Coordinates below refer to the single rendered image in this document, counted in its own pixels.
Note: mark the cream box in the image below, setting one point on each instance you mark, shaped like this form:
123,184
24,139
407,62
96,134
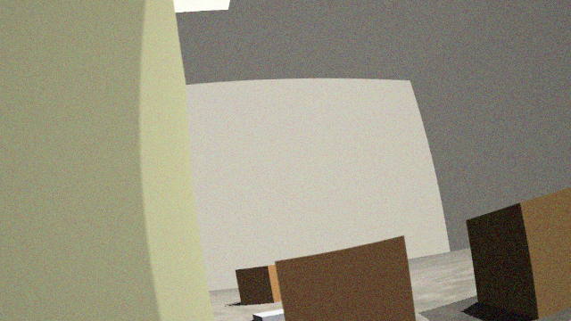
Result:
97,209

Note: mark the white flat bar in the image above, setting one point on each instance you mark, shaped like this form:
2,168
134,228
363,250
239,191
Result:
274,315

